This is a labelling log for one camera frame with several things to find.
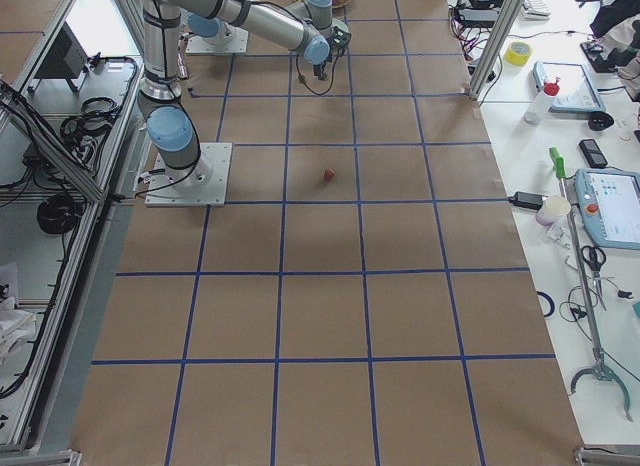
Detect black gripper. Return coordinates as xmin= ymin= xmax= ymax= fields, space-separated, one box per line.
xmin=313 ymin=26 xmax=352 ymax=79

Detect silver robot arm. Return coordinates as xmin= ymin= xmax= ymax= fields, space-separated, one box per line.
xmin=138 ymin=0 xmax=351 ymax=187

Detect light green plate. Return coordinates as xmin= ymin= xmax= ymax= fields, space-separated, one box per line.
xmin=332 ymin=17 xmax=349 ymax=32

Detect yellow tape roll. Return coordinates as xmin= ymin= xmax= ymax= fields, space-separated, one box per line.
xmin=503 ymin=41 xmax=533 ymax=67

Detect plastic bottle red cap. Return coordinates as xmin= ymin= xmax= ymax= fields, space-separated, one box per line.
xmin=523 ymin=78 xmax=560 ymax=125

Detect black power adapter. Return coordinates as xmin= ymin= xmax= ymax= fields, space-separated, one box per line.
xmin=508 ymin=191 xmax=547 ymax=211

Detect paper cup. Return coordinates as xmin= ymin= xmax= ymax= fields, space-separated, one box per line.
xmin=535 ymin=196 xmax=571 ymax=226

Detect teach pendant tablet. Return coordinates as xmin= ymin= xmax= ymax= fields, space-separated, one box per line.
xmin=574 ymin=168 xmax=639 ymax=250

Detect black scissors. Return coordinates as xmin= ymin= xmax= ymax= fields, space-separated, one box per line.
xmin=580 ymin=245 xmax=607 ymax=310

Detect reacher grabber tool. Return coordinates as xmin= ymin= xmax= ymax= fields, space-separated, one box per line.
xmin=549 ymin=147 xmax=633 ymax=422

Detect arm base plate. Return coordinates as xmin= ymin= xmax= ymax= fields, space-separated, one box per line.
xmin=144 ymin=143 xmax=233 ymax=207
xmin=186 ymin=23 xmax=249 ymax=56

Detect aluminium frame post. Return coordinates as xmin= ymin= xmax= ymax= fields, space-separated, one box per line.
xmin=467 ymin=0 xmax=524 ymax=100

